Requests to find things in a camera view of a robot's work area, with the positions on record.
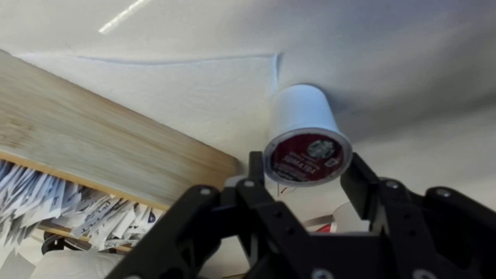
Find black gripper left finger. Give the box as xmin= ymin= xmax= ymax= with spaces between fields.
xmin=105 ymin=150 xmax=312 ymax=279

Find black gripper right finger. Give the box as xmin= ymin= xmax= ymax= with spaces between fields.
xmin=339 ymin=152 xmax=496 ymax=279

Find white coffee pod red lid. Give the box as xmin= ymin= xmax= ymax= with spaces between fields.
xmin=262 ymin=84 xmax=355 ymax=187

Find white paper towel roll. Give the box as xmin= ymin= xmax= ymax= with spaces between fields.
xmin=29 ymin=249 xmax=127 ymax=279

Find open wooden packet box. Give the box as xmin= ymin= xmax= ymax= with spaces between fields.
xmin=0 ymin=48 xmax=242 ymax=256

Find white sugar packets pile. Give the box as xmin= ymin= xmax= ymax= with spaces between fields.
xmin=0 ymin=160 xmax=160 ymax=254

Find black wire towel holder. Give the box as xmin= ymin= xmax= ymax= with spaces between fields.
xmin=40 ymin=231 xmax=101 ymax=256

